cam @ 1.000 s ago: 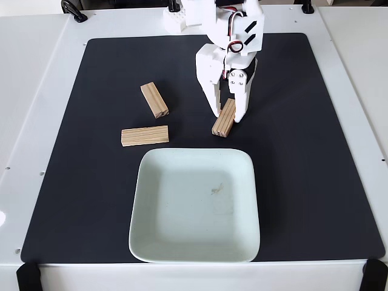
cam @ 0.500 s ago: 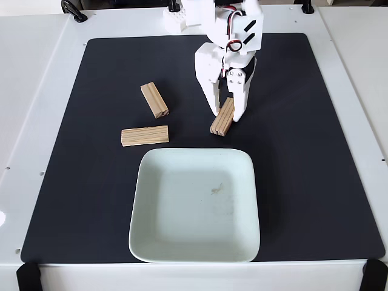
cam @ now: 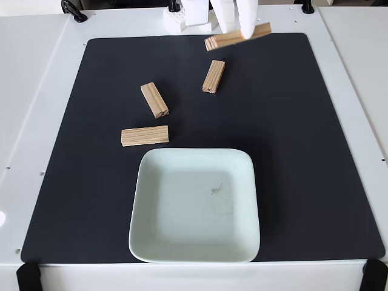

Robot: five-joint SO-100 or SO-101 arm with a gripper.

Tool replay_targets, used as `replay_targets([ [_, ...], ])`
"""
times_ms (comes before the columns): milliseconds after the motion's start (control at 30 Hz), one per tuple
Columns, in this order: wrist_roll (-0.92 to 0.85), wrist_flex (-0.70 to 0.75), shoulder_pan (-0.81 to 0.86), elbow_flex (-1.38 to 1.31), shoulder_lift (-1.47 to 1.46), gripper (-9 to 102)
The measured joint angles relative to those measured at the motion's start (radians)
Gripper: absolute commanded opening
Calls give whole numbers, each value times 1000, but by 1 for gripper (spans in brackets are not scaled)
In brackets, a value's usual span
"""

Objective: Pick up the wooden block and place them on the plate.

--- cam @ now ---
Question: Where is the wooden block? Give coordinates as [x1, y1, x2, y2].
[121, 125, 169, 148]
[140, 81, 170, 119]
[204, 22, 272, 52]
[202, 59, 226, 95]

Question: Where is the pale green square plate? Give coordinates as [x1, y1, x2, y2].
[128, 147, 261, 264]

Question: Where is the black table mat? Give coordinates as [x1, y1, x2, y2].
[20, 32, 386, 264]

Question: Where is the black corner bracket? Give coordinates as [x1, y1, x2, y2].
[360, 258, 388, 291]
[15, 262, 42, 291]

